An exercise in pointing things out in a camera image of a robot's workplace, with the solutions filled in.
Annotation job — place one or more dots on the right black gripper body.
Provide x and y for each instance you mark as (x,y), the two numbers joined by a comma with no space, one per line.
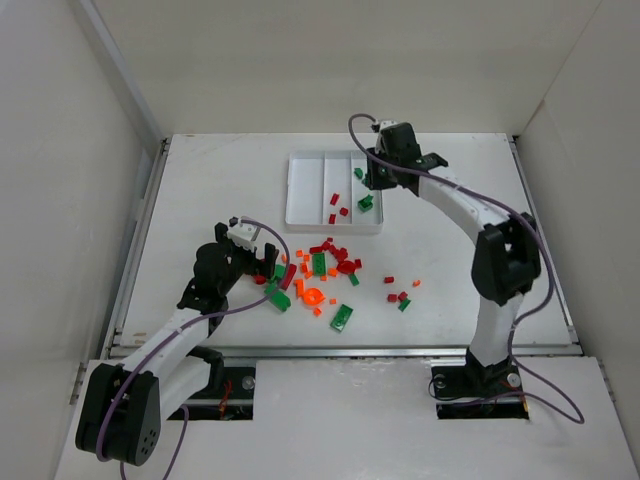
(376,176)

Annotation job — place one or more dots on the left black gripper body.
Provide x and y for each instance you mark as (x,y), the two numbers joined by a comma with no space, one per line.
(248,259)

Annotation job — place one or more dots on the small green slope lego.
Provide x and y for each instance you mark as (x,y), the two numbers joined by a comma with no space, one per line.
(404,304)

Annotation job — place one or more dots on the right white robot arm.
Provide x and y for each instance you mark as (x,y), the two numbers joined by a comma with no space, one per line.
(506,258)

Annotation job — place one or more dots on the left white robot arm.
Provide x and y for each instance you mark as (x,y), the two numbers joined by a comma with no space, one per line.
(126,403)

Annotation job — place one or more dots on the dark red brick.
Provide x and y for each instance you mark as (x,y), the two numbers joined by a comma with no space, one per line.
(288,277)

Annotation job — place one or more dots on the green red long lego assembly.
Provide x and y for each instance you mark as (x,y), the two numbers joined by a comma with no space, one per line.
(261,279)

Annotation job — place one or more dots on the green square lego in tray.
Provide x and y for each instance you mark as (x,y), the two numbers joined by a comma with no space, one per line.
(365,204)

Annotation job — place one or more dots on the green arch lego brick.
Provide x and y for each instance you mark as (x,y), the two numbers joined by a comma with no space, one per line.
(278,298)

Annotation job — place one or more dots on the green 2x3 lego plate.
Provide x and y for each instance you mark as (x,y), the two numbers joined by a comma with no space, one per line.
(319,266)

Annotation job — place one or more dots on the white three-compartment tray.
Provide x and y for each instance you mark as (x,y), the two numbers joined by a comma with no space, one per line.
(313,176)

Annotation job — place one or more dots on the orange round lego piece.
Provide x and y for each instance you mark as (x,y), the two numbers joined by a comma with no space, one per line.
(310,296)

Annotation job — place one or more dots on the red round dome lego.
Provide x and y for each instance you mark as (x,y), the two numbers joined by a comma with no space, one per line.
(346,267)

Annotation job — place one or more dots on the small green lego wedge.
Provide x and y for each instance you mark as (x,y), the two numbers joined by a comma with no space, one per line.
(354,279)

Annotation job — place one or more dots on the green flat plate lego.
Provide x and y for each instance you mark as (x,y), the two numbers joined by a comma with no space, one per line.
(341,318)

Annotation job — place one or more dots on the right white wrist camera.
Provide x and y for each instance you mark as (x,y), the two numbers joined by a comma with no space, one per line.
(383,124)

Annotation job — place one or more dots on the aluminium rail front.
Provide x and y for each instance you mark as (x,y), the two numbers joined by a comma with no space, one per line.
(572,350)

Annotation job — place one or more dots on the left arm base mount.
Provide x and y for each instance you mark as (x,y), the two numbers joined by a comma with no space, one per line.
(229,398)

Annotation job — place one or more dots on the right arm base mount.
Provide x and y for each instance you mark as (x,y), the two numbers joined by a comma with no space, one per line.
(461,394)

